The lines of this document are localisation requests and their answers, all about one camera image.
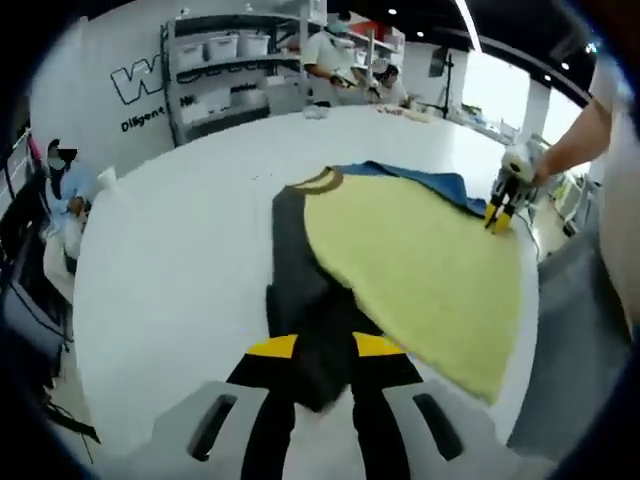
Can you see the yellow blue black garment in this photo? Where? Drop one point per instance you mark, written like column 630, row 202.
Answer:
column 410, row 260

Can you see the person's right hand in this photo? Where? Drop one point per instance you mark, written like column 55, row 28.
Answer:
column 547, row 170

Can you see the black tripod stand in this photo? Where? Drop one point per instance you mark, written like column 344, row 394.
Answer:
column 447, row 95

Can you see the small white object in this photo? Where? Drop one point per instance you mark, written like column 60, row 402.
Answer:
column 317, row 113

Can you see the grey metal shelving rack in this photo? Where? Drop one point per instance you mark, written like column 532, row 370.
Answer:
column 235, row 62

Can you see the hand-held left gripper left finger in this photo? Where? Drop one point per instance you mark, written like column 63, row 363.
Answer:
column 235, row 415

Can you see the long ceiling light strip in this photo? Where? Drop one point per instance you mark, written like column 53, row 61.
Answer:
column 469, row 25

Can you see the white storage bin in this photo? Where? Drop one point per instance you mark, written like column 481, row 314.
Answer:
column 255, row 44
column 190, row 54
column 222, row 47

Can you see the dark flat panel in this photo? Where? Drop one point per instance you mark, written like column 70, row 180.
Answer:
column 439, row 61

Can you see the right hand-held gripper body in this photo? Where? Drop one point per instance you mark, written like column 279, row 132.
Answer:
column 520, row 172

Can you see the white cup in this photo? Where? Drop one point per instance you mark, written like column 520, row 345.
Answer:
column 108, row 181

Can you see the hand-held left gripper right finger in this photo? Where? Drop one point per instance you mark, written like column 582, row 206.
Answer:
column 395, row 415

